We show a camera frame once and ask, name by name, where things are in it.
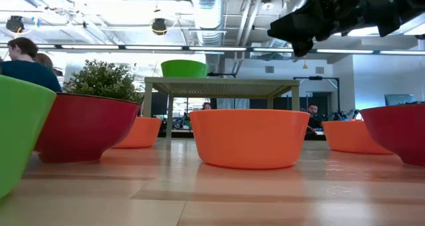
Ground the orange mini bowl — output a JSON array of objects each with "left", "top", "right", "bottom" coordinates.
[
  {"left": 112, "top": 116, "right": 163, "bottom": 150},
  {"left": 321, "top": 120, "right": 394, "bottom": 156},
  {"left": 189, "top": 108, "right": 311, "bottom": 171}
]

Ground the green mini bowl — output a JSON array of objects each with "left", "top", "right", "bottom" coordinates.
[
  {"left": 0, "top": 74, "right": 57, "bottom": 200},
  {"left": 160, "top": 59, "right": 209, "bottom": 79}
]

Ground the black background frame stand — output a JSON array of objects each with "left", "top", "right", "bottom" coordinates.
[{"left": 293, "top": 75, "right": 341, "bottom": 120}]

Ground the black aluminium table frame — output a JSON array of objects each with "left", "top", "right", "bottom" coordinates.
[{"left": 157, "top": 128, "right": 328, "bottom": 142}]

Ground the pale green perforated metal shelf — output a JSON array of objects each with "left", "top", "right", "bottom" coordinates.
[{"left": 143, "top": 76, "right": 301, "bottom": 140}]

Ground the red bowl floral inside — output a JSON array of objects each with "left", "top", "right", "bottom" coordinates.
[
  {"left": 359, "top": 103, "right": 425, "bottom": 168},
  {"left": 34, "top": 92, "right": 142, "bottom": 164}
]

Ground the computer monitor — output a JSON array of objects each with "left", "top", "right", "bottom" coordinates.
[{"left": 384, "top": 93, "right": 416, "bottom": 107}]

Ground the green potted plant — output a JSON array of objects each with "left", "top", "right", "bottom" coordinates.
[{"left": 62, "top": 58, "right": 144, "bottom": 104}]

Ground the black hanging ceiling device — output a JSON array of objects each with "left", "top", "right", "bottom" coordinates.
[
  {"left": 5, "top": 15, "right": 25, "bottom": 35},
  {"left": 151, "top": 17, "right": 168, "bottom": 37}
]

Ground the black ceiling light rail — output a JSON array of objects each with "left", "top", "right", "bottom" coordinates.
[{"left": 0, "top": 43, "right": 425, "bottom": 56}]

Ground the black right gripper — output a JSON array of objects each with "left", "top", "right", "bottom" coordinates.
[{"left": 267, "top": 0, "right": 366, "bottom": 58}]

